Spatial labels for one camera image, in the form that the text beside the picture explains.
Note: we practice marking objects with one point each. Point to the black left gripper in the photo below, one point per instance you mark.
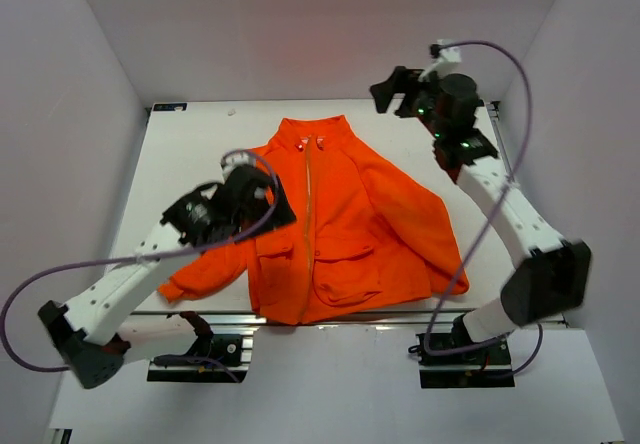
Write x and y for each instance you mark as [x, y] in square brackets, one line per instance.
[279, 217]

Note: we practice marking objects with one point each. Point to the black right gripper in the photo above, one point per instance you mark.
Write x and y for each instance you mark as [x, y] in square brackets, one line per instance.
[407, 80]

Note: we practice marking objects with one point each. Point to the orange jacket with pink lining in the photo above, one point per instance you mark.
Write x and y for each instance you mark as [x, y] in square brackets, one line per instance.
[366, 235]

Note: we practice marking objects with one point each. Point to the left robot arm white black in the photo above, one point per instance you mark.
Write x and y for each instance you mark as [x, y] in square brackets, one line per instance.
[95, 333]

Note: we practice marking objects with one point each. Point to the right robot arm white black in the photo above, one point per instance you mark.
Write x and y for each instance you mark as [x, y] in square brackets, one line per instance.
[550, 272]

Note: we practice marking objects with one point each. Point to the blue label sticker left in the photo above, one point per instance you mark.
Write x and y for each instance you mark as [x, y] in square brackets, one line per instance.
[169, 107]

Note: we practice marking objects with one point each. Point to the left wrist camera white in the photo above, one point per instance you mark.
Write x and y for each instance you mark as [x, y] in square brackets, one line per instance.
[232, 160]

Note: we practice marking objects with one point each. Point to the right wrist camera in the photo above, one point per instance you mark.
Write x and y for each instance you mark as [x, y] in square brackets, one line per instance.
[445, 58]

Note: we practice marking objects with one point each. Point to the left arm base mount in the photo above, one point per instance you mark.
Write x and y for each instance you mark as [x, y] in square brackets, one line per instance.
[222, 356]

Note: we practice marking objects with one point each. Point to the aluminium table edge rail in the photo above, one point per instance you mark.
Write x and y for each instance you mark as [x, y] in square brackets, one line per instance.
[376, 316]

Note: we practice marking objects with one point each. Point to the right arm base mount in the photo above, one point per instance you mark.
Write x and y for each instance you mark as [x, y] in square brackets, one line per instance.
[486, 368]

